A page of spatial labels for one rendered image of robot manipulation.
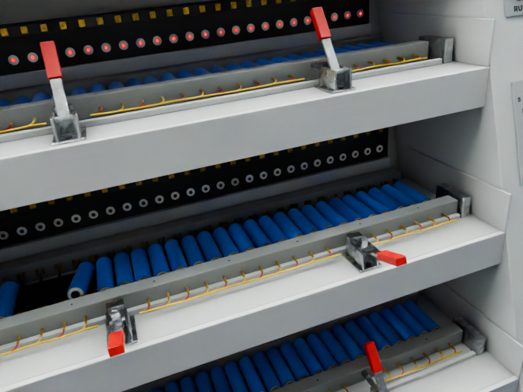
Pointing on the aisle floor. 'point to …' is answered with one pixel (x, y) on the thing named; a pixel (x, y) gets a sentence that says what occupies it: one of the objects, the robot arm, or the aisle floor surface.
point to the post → (479, 152)
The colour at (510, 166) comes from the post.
